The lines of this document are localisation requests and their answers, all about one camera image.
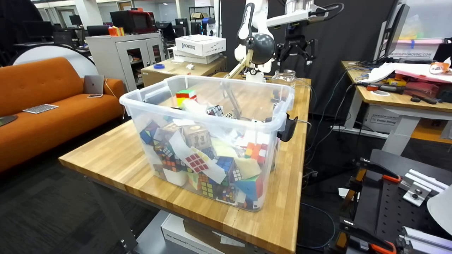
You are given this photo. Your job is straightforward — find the side desk with clutter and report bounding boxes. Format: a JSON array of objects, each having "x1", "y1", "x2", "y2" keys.
[{"x1": 331, "y1": 61, "x2": 452, "y2": 156}]

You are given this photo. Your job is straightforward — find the orange sofa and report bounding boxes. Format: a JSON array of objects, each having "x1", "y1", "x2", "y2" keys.
[{"x1": 0, "y1": 57, "x2": 125, "y2": 172}]

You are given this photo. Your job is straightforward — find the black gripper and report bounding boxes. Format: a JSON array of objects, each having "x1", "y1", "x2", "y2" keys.
[{"x1": 275, "y1": 24, "x2": 314, "y2": 69}]

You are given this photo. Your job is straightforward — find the computer monitor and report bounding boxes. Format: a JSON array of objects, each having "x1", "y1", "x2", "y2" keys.
[{"x1": 372, "y1": 0, "x2": 409, "y2": 65}]

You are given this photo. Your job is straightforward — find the white cardboard box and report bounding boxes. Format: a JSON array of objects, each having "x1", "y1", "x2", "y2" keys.
[{"x1": 174, "y1": 34, "x2": 225, "y2": 57}]

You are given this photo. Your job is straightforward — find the white metal cabinet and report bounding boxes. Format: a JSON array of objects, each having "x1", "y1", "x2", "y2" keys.
[{"x1": 86, "y1": 33, "x2": 165, "y2": 91}]

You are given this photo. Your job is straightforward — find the clear plastic storage bin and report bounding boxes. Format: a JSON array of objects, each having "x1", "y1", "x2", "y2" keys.
[{"x1": 119, "y1": 77, "x2": 295, "y2": 211}]

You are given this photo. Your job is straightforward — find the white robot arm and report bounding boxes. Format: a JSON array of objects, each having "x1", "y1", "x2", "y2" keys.
[{"x1": 234, "y1": 0, "x2": 344, "y2": 72}]

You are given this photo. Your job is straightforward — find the black bin latch handle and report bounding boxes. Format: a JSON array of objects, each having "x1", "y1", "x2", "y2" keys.
[{"x1": 276, "y1": 117, "x2": 297, "y2": 143}]

